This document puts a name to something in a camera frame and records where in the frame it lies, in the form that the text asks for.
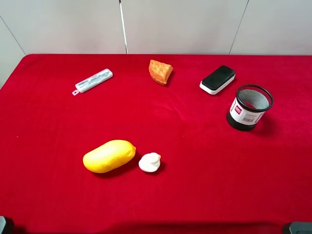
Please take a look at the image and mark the black white board eraser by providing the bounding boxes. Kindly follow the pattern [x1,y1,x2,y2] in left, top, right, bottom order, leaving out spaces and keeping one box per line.
[199,65,235,95]

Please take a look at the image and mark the red tablecloth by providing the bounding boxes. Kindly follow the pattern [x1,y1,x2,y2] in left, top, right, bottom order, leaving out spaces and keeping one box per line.
[0,54,312,234]

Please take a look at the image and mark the orange waffle sponge piece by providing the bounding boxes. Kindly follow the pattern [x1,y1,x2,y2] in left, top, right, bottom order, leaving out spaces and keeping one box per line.
[148,59,173,85]

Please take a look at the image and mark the yellow toy mango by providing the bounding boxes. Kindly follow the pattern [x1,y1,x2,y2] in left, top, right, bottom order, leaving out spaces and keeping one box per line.
[82,139,136,173]

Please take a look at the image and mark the grey plastic cutlery case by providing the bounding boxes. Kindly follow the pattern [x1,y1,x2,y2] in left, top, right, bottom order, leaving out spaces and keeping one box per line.
[72,69,113,96]

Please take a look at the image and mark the black mesh pen holder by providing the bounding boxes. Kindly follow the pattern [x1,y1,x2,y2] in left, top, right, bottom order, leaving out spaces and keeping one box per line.
[226,84,273,131]

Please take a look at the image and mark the white rubber duck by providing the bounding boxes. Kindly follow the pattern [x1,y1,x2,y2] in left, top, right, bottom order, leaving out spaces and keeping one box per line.
[138,153,161,173]

